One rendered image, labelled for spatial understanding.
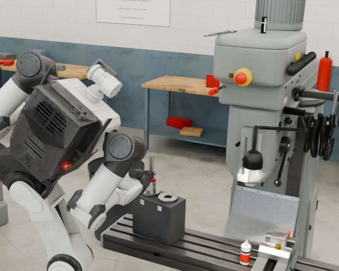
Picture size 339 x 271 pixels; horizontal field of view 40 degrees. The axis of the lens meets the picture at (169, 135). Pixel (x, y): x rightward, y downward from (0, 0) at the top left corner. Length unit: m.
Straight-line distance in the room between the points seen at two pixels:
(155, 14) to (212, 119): 1.65
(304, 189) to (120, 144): 1.10
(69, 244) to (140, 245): 0.43
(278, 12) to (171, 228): 1.02
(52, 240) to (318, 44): 4.73
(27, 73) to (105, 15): 5.43
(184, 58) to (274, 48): 4.96
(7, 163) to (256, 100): 0.93
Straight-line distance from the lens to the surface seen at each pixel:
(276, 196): 2.34
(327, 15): 5.99
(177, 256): 2.09
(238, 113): 1.78
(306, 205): 2.39
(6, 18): 8.21
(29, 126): 1.58
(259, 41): 1.59
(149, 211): 2.14
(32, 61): 1.66
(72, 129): 1.48
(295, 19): 1.98
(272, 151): 1.82
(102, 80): 1.61
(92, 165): 4.01
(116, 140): 1.53
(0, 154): 1.80
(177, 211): 2.10
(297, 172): 2.29
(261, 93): 1.71
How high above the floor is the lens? 2.04
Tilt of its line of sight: 18 degrees down
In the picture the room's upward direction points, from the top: 2 degrees clockwise
